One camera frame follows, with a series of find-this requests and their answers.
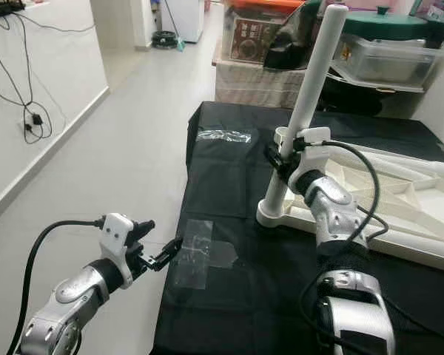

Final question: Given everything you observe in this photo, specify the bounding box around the white plastic children table top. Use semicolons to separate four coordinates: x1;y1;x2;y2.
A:
255;126;444;274

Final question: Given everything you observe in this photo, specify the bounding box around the clear tape strip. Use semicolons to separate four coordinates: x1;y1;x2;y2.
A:
196;130;252;143

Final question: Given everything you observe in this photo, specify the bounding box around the patterned cloth covered table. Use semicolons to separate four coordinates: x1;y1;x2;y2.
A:
213;61;319;108

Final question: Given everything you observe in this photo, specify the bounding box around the black tablecloth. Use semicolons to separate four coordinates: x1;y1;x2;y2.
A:
152;102;444;355

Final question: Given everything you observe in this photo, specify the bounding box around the black wok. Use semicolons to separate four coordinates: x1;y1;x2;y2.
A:
314;70;386;115

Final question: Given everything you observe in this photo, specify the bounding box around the orange lid storage box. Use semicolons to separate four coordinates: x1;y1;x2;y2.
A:
222;0;304;64

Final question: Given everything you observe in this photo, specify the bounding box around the mop with teal head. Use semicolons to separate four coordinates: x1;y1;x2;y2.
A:
161;0;186;53

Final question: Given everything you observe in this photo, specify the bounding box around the clear plastic storage bin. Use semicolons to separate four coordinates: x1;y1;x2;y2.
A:
333;35;444;89

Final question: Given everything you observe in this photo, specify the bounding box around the white chest freezer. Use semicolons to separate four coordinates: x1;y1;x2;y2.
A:
166;0;206;44

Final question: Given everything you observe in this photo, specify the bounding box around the dark green pot lid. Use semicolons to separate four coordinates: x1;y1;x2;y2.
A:
340;7;444;41

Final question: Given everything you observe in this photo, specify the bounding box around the black framed tablet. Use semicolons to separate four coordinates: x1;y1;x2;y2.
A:
425;0;444;23

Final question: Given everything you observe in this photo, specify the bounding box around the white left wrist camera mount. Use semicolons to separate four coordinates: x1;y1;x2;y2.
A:
100;213;138;289

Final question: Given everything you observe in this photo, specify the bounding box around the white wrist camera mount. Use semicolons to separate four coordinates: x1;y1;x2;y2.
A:
100;213;138;289
285;127;332;186

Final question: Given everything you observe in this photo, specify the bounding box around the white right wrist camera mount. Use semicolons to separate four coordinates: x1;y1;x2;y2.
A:
285;127;332;186

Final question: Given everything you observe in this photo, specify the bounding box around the black coiled hose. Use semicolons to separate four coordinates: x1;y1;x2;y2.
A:
152;31;180;49

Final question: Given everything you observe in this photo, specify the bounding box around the black wall cable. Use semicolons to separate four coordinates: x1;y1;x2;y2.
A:
15;15;53;145
22;15;97;34
0;70;30;112

